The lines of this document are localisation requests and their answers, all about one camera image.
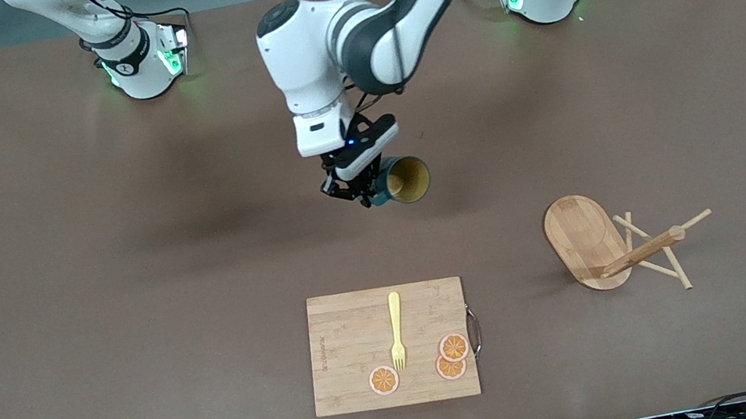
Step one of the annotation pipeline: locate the dark teal cup yellow inside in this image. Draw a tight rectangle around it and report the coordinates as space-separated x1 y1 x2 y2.
365 151 435 211

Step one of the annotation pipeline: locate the wooden mug rack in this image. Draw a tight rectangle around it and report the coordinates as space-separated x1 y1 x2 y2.
539 172 725 313

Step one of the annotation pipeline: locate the yellow plastic fork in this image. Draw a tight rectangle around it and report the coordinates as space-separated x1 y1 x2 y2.
380 291 413 374

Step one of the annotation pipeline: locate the bamboo cutting board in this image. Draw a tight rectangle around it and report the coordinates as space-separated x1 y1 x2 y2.
296 272 483 419

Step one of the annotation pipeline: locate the orange slice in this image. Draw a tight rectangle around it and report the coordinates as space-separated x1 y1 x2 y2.
434 351 469 383
367 363 403 399
437 331 473 365

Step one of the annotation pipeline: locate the metal cutting board handle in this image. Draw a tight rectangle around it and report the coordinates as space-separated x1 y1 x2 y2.
463 303 486 360

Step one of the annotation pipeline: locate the black right base cable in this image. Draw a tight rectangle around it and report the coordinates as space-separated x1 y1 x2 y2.
75 0 196 61

